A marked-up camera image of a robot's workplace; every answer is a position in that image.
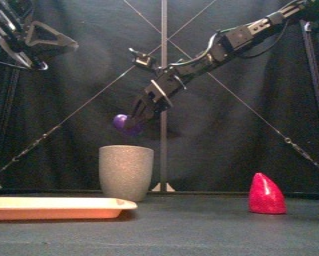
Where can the purple toy eggplant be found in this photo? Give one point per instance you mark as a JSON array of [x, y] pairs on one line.
[[120, 122]]

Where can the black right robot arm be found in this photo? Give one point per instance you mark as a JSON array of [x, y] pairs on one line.
[[236, 38]]

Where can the grey speckled cup bowl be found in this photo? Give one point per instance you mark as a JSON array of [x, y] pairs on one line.
[[124, 173]]

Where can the black cloth backdrop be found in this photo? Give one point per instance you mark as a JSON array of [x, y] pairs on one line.
[[236, 143]]

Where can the cream orange plastic tray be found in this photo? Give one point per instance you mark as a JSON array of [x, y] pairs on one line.
[[54, 206]]

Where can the red toy strawberry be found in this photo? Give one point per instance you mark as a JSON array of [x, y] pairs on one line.
[[266, 195]]

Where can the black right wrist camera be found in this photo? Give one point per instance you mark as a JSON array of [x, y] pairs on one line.
[[143, 60]]

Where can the grey vertical metal frame post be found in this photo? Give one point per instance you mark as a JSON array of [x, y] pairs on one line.
[[163, 146]]

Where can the dark side frame strut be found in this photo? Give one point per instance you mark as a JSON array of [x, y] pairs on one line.
[[316, 86]]

